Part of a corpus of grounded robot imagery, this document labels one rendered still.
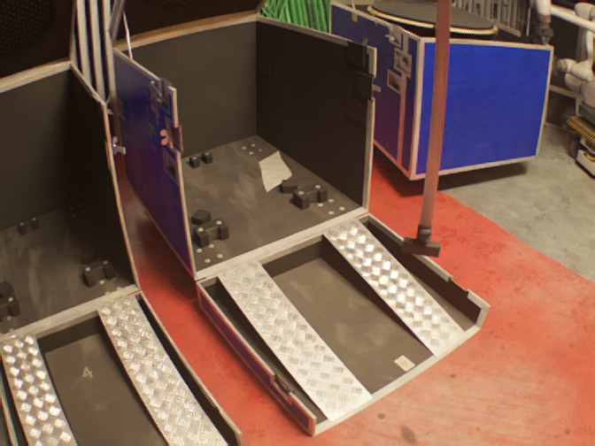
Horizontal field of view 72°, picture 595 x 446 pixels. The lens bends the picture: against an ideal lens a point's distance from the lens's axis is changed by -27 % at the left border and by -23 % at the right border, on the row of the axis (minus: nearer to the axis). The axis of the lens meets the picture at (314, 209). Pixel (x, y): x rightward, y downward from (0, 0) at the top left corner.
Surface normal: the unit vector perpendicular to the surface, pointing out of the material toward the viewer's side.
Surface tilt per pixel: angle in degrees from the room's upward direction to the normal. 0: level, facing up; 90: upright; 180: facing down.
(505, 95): 90
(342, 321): 1
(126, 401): 1
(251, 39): 90
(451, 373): 0
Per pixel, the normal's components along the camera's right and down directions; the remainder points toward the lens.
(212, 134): 0.58, 0.45
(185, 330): 0.01, -0.84
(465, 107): 0.34, 0.51
